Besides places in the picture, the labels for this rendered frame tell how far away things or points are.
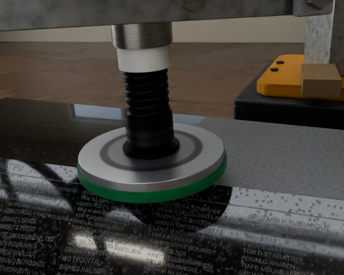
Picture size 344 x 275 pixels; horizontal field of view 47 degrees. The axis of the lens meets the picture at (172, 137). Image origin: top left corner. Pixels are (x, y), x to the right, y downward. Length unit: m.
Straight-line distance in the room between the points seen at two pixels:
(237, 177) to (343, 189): 0.15
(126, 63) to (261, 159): 0.29
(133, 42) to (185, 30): 6.61
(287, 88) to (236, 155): 0.63
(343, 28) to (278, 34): 5.43
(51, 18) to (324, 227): 0.43
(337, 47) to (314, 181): 0.81
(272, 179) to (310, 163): 0.09
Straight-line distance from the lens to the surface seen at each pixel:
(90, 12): 0.46
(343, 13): 1.36
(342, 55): 1.38
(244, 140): 0.74
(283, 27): 6.75
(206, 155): 0.55
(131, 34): 0.50
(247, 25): 6.83
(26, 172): 0.74
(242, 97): 1.28
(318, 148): 0.72
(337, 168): 0.66
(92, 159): 0.57
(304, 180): 0.61
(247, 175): 0.61
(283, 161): 0.66
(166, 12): 0.48
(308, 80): 1.15
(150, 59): 0.51
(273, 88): 1.28
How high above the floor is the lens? 1.11
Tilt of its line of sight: 22 degrees down
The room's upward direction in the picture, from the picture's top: 3 degrees counter-clockwise
